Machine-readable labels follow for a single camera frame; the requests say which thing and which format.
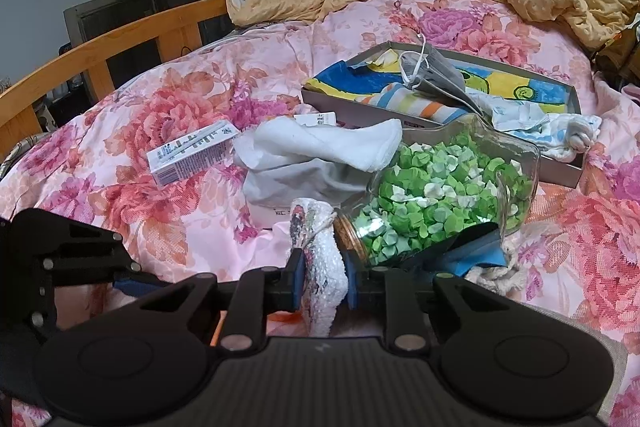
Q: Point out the blue cloth with rope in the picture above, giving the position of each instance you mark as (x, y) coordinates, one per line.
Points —
(476, 255)

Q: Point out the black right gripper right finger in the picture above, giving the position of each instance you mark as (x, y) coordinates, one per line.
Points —
(389, 295)

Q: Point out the blue yellow cartoon towel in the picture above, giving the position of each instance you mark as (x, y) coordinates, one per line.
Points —
(374, 74)

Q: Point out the striped pastel sock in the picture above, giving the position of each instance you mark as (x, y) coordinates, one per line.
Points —
(398, 99)

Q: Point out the white purple medicine box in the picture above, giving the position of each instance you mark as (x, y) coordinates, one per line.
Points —
(192, 153)

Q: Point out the dark cabinet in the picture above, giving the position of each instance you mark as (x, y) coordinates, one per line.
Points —
(91, 19)

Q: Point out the glass jar green paper stars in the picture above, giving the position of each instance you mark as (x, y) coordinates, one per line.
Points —
(441, 183)

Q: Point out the grey cloth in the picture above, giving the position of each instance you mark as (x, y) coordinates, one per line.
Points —
(270, 193)

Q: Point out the brown multicolour blanket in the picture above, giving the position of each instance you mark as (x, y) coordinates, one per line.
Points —
(618, 60)

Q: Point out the white towel cloth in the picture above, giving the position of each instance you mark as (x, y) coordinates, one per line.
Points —
(282, 141)

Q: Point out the pink floral bedsheet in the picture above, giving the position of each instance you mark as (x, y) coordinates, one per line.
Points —
(577, 254)

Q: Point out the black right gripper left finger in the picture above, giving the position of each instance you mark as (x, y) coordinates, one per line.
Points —
(249, 301)

